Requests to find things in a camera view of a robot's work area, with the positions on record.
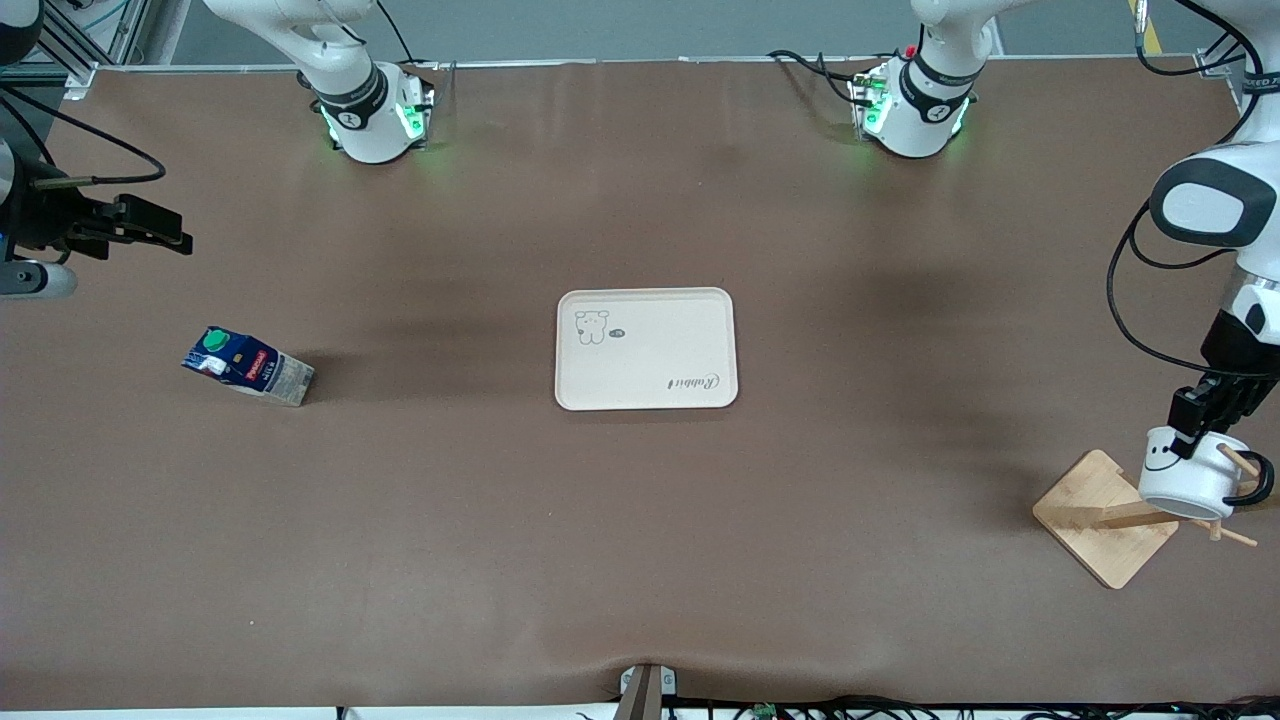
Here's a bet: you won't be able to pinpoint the blue milk carton green cap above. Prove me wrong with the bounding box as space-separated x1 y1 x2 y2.
182 326 316 407

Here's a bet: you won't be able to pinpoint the metal table edge clamp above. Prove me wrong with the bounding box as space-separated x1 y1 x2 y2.
618 664 678 720

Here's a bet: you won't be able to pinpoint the wooden mug tree stand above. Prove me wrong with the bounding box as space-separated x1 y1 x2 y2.
1032 445 1263 590

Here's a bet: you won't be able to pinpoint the cream rectangular tray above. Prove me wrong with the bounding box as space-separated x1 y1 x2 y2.
555 288 739 411

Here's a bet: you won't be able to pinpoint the black left base cables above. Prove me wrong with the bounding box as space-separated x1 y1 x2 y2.
768 50 873 106

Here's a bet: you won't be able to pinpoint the aluminium frame profile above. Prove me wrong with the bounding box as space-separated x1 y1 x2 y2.
20 0 166 101
1195 30 1280 86

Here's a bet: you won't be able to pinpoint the white smiley mug black handle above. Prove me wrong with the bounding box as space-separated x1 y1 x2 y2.
1138 427 1276 521

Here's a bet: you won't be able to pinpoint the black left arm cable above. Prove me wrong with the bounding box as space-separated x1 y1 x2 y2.
1105 200 1246 377

